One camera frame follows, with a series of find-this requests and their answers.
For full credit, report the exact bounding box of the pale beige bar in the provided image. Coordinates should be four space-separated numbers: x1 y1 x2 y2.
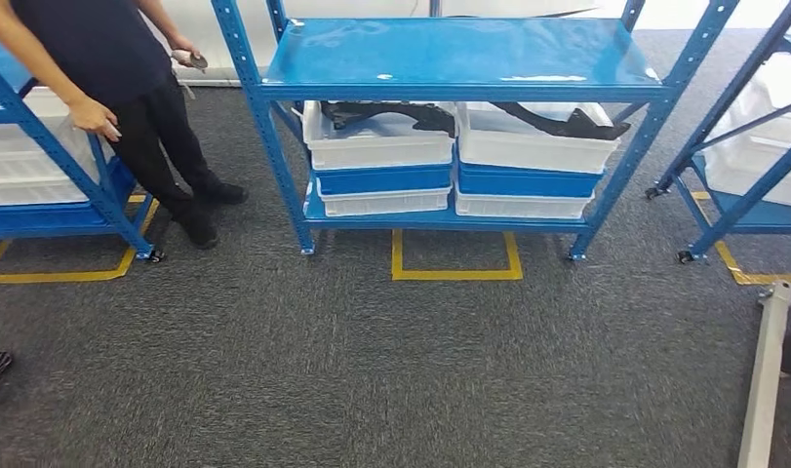
736 280 791 468

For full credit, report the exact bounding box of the white plastic bin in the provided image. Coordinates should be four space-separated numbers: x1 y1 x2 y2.
455 100 622 175
454 185 595 221
316 182 454 218
300 99 459 172

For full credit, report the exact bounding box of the person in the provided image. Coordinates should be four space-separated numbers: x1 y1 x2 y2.
0 0 251 252

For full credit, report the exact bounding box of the small grey handheld device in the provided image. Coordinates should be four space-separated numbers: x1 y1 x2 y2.
170 49 210 72

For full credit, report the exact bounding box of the black car part in bin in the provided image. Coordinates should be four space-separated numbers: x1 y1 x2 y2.
490 100 631 142
320 100 457 138

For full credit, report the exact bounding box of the large white plastic crate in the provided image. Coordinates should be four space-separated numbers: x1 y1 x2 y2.
700 51 791 211
0 85 116 208

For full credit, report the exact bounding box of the yellow floor tape square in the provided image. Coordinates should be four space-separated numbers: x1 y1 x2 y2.
689 190 791 288
0 194 161 285
390 229 525 283

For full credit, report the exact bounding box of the blue metal shelf rack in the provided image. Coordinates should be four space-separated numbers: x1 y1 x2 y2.
211 0 740 263
0 39 166 263
645 0 791 265

